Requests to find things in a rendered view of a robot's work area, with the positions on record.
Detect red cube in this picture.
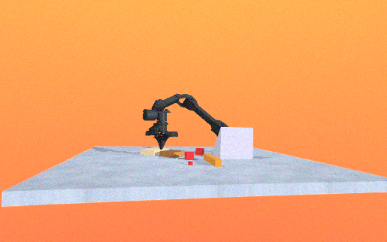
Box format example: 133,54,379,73
185,152,194,160
195,148,204,156

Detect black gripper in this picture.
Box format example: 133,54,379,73
145,121,178,150

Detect orange rectangular bar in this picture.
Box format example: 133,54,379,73
204,154,222,167

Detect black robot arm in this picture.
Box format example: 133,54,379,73
143,93,228,137

